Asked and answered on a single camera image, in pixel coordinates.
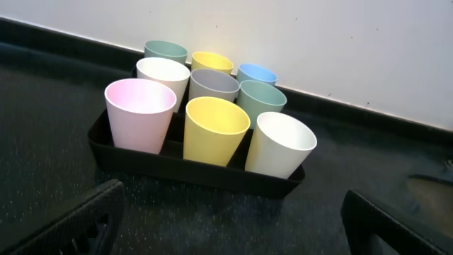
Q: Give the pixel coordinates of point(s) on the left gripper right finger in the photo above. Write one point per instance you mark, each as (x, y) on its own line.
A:
(382, 230)

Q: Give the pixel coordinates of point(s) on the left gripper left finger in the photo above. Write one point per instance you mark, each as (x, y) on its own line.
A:
(78, 223)

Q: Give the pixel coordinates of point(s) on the pink cup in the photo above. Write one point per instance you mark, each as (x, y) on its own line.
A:
(138, 120)

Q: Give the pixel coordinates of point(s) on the white cup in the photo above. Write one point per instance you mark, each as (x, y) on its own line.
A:
(163, 72)
(276, 148)

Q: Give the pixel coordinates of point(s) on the yellow cup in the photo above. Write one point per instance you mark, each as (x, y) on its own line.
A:
(209, 138)
(211, 62)

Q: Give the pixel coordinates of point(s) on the black tray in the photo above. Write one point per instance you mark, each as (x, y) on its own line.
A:
(198, 177)

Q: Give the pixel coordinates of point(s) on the green cup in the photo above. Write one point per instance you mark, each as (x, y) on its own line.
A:
(164, 51)
(260, 97)

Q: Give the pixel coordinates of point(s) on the grey cup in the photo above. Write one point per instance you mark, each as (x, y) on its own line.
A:
(212, 83)

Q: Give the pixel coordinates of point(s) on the blue cup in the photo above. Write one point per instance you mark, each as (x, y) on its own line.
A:
(256, 73)

